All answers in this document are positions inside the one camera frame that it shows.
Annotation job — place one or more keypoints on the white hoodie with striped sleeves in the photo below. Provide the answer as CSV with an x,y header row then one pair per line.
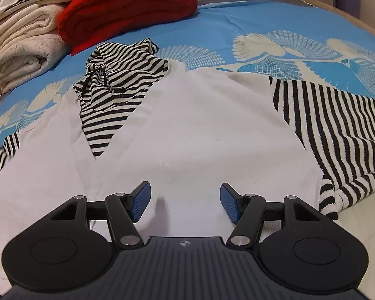
x,y
190,115

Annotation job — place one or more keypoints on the blue printed bedspread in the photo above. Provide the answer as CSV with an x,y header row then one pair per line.
x,y
237,15

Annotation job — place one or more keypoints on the cream folded blanket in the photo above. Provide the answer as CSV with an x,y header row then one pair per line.
x,y
22,47

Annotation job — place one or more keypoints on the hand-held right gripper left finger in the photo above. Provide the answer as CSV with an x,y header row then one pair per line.
x,y
141,200

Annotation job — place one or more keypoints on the red folded blanket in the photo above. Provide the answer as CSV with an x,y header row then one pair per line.
x,y
122,9

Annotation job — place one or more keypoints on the purple board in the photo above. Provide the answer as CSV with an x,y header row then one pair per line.
x,y
347,0

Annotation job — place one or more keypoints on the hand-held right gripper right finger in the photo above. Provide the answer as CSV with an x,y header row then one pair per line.
x,y
229,200

